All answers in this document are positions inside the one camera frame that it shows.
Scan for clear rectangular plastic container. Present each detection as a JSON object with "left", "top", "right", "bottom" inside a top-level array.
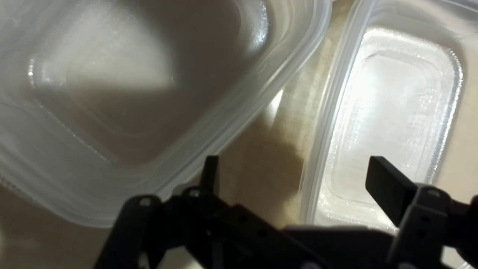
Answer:
[
  {"left": 298, "top": 0, "right": 478, "bottom": 237},
  {"left": 0, "top": 0, "right": 335, "bottom": 231}
]

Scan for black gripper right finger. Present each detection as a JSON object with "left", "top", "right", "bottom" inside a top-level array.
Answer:
[{"left": 365, "top": 156, "right": 478, "bottom": 269}]

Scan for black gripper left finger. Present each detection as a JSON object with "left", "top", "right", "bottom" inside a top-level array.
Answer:
[{"left": 95, "top": 155, "right": 320, "bottom": 269}]

